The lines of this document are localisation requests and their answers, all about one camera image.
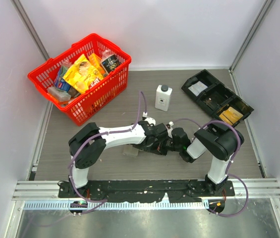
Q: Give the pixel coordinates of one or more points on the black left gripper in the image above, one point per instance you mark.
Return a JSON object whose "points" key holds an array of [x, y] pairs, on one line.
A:
{"points": [[141, 147]]}

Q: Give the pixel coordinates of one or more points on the grey leather card holder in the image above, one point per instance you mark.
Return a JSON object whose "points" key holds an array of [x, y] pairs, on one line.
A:
{"points": [[129, 150]]}

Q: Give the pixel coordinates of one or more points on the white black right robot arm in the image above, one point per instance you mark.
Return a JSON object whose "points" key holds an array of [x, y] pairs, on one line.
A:
{"points": [[217, 137]]}

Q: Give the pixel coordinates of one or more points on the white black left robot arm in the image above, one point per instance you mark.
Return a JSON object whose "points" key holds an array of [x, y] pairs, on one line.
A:
{"points": [[89, 143]]}

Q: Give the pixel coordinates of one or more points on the black VIP cards in tray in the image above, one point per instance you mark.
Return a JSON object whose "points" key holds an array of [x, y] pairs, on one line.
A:
{"points": [[214, 100]]}

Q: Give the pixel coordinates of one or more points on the gold cards stack in tray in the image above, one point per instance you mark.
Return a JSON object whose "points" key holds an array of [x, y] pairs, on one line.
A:
{"points": [[231, 116]]}

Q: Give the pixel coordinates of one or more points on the black three-compartment card tray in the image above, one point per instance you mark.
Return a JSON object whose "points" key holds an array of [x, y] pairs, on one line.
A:
{"points": [[214, 85]]}

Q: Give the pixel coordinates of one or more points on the silver cards in tray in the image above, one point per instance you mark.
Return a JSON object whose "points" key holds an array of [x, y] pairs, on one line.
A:
{"points": [[197, 88]]}

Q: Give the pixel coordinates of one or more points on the white bottle grey cap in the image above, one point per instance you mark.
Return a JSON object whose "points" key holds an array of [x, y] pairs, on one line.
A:
{"points": [[163, 96]]}

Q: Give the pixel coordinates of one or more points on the black labelled snack jar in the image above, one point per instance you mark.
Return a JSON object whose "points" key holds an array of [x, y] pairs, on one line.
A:
{"points": [[110, 63]]}

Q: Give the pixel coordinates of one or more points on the red plastic shopping basket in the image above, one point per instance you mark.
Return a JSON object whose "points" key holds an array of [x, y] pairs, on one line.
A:
{"points": [[95, 90]]}

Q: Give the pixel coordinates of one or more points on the yellow classic chips bag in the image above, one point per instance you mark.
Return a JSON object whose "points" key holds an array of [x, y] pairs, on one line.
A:
{"points": [[82, 75]]}

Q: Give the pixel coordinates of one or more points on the orange snack packet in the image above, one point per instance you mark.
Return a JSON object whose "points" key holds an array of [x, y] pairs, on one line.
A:
{"points": [[95, 60]]}

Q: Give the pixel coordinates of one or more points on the clear wrapped pale package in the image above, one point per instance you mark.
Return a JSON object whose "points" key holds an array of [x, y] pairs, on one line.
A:
{"points": [[58, 94]]}

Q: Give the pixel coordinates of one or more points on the blue snack box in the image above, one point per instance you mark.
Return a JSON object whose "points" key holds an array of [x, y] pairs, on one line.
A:
{"points": [[59, 82]]}

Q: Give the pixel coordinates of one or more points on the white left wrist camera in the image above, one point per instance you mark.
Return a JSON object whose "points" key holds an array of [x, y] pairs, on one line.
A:
{"points": [[149, 120]]}

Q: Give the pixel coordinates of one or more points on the white slotted cable duct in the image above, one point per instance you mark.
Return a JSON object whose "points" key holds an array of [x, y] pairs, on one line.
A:
{"points": [[76, 205]]}

